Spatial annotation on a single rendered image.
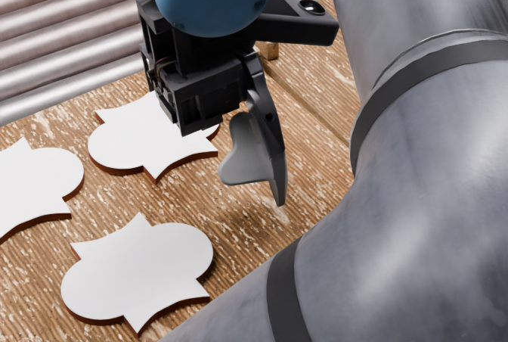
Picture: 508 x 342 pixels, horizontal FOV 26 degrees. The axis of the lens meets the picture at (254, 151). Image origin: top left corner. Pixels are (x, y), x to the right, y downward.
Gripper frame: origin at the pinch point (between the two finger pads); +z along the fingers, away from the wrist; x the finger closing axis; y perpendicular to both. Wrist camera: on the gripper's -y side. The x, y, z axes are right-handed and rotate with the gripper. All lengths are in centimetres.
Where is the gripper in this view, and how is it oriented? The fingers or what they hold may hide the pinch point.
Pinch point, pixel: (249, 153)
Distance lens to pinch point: 101.2
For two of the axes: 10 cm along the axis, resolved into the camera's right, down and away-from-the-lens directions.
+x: 4.6, 5.9, -6.6
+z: 0.9, 7.1, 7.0
